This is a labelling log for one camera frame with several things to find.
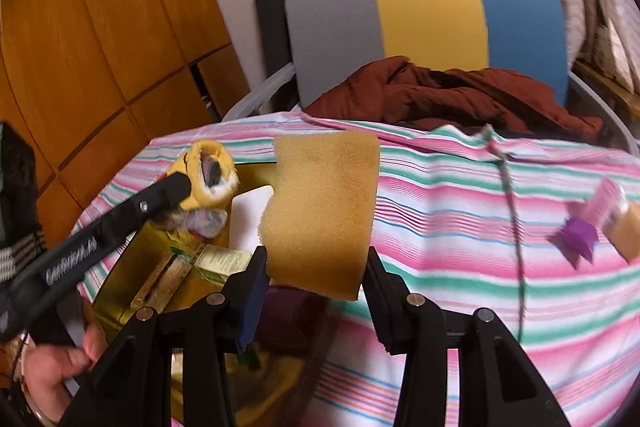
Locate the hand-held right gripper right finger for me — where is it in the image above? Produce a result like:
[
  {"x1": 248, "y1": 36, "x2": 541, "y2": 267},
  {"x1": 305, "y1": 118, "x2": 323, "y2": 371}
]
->
[{"x1": 362, "y1": 247, "x2": 571, "y2": 427}]

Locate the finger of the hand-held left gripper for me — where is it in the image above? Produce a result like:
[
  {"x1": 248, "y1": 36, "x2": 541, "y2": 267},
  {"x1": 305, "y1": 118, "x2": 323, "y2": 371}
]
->
[{"x1": 102, "y1": 173, "x2": 196, "y2": 254}]

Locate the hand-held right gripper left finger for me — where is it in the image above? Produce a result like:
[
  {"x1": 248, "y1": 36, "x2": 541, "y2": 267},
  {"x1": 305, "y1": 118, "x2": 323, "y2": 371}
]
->
[{"x1": 60, "y1": 247, "x2": 271, "y2": 427}]

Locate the small green cardboard box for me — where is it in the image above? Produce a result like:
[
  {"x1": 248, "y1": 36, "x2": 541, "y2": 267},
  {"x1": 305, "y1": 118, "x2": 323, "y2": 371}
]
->
[{"x1": 192, "y1": 244, "x2": 251, "y2": 283}]

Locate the gold metal tin box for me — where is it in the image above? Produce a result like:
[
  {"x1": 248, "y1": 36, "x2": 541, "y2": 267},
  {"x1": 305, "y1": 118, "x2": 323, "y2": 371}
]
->
[{"x1": 82, "y1": 162, "x2": 321, "y2": 427}]

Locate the cracker packet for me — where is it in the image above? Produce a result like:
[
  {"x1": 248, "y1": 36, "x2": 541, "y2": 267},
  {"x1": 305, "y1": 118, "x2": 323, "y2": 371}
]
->
[{"x1": 131, "y1": 252, "x2": 193, "y2": 313}]

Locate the yellow plush toy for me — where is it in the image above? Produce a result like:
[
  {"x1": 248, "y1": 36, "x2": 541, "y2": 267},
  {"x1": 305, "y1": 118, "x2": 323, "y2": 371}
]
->
[{"x1": 157, "y1": 139, "x2": 240, "y2": 239}]

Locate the white foam block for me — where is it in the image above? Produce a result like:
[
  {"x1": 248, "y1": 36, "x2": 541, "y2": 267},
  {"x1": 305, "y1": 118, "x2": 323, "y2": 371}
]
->
[{"x1": 229, "y1": 186, "x2": 275, "y2": 253}]

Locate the yellow sponge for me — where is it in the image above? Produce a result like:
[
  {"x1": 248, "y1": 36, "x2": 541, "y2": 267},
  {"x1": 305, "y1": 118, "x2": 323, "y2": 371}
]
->
[
  {"x1": 602, "y1": 202, "x2": 640, "y2": 264},
  {"x1": 256, "y1": 130, "x2": 381, "y2": 301}
]

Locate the pink hair roller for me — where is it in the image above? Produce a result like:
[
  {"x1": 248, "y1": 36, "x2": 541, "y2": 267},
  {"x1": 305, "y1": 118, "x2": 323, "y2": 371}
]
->
[{"x1": 585, "y1": 179, "x2": 628, "y2": 228}]

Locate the person's left hand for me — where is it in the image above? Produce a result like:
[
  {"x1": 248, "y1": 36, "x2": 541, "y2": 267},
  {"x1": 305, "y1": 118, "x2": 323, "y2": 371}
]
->
[{"x1": 22, "y1": 307, "x2": 109, "y2": 425}]

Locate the pink green striped tablecloth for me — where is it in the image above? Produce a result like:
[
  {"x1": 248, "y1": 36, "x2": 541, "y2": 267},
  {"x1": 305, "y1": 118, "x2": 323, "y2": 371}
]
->
[{"x1": 75, "y1": 114, "x2": 640, "y2": 427}]

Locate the wooden wardrobe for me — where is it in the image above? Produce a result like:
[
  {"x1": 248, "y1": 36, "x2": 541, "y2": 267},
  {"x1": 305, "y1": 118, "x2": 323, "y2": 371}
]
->
[{"x1": 0, "y1": 0, "x2": 251, "y2": 253}]

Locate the black rolled mat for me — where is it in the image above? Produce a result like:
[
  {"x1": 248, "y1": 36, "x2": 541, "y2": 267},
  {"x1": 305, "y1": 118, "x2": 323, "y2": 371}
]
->
[{"x1": 252, "y1": 0, "x2": 296, "y2": 115}]

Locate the brown jacket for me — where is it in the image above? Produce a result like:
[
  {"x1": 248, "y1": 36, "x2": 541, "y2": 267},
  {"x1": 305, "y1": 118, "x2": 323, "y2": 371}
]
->
[{"x1": 303, "y1": 55, "x2": 606, "y2": 140}]

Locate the grey yellow blue chair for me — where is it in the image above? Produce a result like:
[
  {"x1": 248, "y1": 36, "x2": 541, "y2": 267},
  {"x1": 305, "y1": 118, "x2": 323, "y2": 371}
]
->
[{"x1": 222, "y1": 0, "x2": 640, "y2": 158}]

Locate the wooden side table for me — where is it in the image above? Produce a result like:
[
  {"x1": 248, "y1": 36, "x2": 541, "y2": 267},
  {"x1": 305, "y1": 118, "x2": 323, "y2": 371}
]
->
[{"x1": 575, "y1": 59, "x2": 640, "y2": 120}]

